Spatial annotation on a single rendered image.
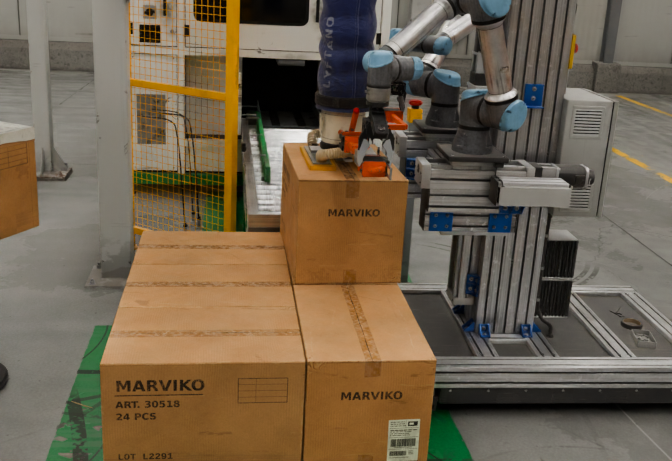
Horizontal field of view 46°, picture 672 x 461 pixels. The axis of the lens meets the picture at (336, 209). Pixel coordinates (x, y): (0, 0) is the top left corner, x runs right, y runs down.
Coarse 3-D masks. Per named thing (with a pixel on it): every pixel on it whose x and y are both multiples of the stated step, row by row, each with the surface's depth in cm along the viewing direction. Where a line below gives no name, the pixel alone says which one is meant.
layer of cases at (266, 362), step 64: (192, 256) 317; (256, 256) 320; (128, 320) 258; (192, 320) 261; (256, 320) 263; (320, 320) 266; (384, 320) 269; (128, 384) 233; (192, 384) 236; (256, 384) 238; (320, 384) 241; (384, 384) 244; (128, 448) 239; (192, 448) 242; (256, 448) 245; (320, 448) 248; (384, 448) 250
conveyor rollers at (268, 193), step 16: (256, 128) 564; (272, 128) 566; (288, 128) 568; (256, 144) 513; (272, 144) 522; (256, 160) 478; (272, 160) 479; (256, 176) 443; (272, 176) 445; (256, 192) 410; (272, 192) 411; (272, 208) 385
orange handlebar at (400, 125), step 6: (396, 120) 329; (390, 126) 317; (396, 126) 317; (402, 126) 318; (348, 144) 281; (354, 144) 277; (354, 150) 271; (372, 168) 249; (378, 168) 249; (384, 168) 250
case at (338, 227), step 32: (288, 160) 317; (288, 192) 317; (320, 192) 285; (352, 192) 287; (384, 192) 289; (288, 224) 317; (320, 224) 289; (352, 224) 291; (384, 224) 293; (288, 256) 316; (320, 256) 293; (352, 256) 295; (384, 256) 297
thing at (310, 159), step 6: (312, 144) 318; (318, 144) 318; (300, 150) 324; (306, 150) 318; (306, 156) 310; (312, 156) 308; (306, 162) 305; (312, 162) 300; (318, 162) 299; (330, 162) 300; (312, 168) 296; (318, 168) 296; (324, 168) 297; (330, 168) 297
